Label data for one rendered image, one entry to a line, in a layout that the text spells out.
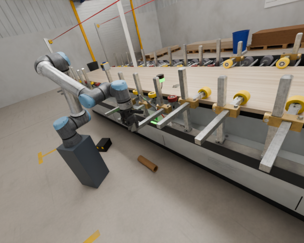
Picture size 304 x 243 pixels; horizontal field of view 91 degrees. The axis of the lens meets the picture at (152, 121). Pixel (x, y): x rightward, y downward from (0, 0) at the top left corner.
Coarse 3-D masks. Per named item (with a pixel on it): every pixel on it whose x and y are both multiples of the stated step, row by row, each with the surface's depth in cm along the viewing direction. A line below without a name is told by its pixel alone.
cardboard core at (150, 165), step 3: (138, 156) 193; (141, 156) 192; (138, 159) 191; (141, 159) 188; (144, 159) 186; (147, 159) 187; (141, 162) 187; (144, 162) 183; (147, 162) 180; (150, 162) 179; (147, 165) 179; (150, 165) 176; (153, 165) 174; (156, 165) 175; (150, 168) 175; (153, 168) 172; (156, 168) 178; (153, 171) 173
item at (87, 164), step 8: (88, 136) 160; (80, 144) 150; (88, 144) 160; (64, 152) 151; (72, 152) 144; (80, 152) 151; (88, 152) 160; (96, 152) 170; (64, 160) 161; (72, 160) 154; (80, 160) 151; (88, 160) 160; (96, 160) 171; (72, 168) 166; (80, 168) 159; (88, 168) 161; (96, 168) 171; (104, 168) 183; (80, 176) 171; (88, 176) 163; (96, 176) 171; (104, 176) 183; (88, 184) 176; (96, 184) 171
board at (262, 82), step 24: (96, 72) 321; (144, 72) 223; (168, 72) 193; (192, 72) 171; (216, 72) 153; (240, 72) 139; (264, 72) 127; (288, 72) 117; (192, 96) 117; (216, 96) 109; (264, 96) 95; (288, 96) 89
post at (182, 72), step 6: (180, 72) 91; (180, 78) 93; (186, 78) 94; (180, 84) 96; (186, 84) 96; (180, 90) 98; (186, 90) 97; (186, 96) 99; (186, 114) 105; (186, 120) 108; (186, 126) 112
